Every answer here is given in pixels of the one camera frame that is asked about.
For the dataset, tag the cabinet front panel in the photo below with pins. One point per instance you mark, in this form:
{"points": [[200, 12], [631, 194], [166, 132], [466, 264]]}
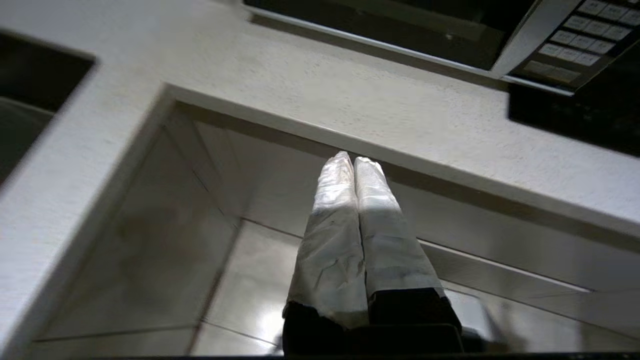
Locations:
{"points": [[475, 235]]}

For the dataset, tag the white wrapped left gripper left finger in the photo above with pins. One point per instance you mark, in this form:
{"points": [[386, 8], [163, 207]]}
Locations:
{"points": [[330, 260]]}

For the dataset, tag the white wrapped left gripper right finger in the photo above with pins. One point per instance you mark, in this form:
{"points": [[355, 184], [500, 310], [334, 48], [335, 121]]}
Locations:
{"points": [[395, 260]]}

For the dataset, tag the silver Panasonic microwave oven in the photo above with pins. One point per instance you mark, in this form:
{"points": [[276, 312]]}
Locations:
{"points": [[575, 50]]}

